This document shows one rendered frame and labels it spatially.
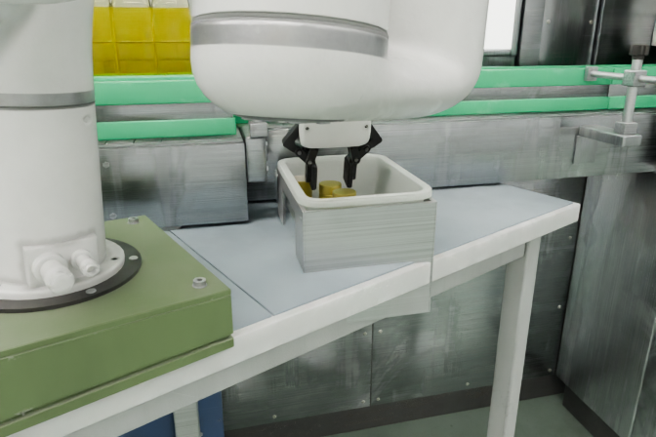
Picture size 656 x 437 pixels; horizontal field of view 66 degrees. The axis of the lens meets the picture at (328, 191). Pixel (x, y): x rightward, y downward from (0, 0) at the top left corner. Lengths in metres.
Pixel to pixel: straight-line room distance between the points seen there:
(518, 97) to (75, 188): 0.79
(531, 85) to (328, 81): 0.85
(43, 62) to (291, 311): 0.32
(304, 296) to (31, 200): 0.28
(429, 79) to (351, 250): 0.39
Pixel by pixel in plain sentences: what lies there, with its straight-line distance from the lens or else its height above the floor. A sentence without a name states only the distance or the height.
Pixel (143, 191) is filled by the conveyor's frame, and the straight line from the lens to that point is 0.76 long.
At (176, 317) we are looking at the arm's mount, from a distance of 0.45.
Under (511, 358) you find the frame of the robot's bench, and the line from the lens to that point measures 1.06.
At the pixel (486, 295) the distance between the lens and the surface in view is 1.38.
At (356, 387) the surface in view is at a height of 0.17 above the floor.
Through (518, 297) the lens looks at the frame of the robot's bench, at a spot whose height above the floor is 0.57.
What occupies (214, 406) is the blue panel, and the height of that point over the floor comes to 0.41.
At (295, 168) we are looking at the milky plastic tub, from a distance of 0.79.
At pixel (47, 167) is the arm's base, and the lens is 0.46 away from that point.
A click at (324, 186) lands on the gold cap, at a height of 0.81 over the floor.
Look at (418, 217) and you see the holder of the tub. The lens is 0.64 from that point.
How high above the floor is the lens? 1.03
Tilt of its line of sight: 17 degrees down
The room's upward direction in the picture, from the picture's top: straight up
